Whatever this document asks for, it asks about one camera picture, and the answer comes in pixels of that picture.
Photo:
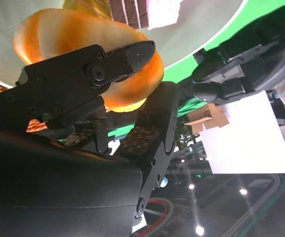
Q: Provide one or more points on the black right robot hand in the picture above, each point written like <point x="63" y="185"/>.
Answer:
<point x="58" y="185"/>

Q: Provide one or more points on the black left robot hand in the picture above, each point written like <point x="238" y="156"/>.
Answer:
<point x="231" y="81"/>

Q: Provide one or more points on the grey round bowl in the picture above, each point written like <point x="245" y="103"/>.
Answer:
<point x="194" y="32"/>

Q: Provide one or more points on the pink cake slice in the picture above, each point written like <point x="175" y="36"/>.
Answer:
<point x="132" y="12"/>

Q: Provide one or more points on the brown cardboard box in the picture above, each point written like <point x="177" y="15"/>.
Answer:
<point x="206" y="118"/>

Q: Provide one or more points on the white partition panel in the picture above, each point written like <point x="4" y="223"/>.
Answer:
<point x="246" y="143"/>

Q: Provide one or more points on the green leafy plant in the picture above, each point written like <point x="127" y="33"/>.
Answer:
<point x="185" y="133"/>

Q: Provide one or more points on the green tablecloth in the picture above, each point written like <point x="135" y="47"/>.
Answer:
<point x="263" y="7"/>

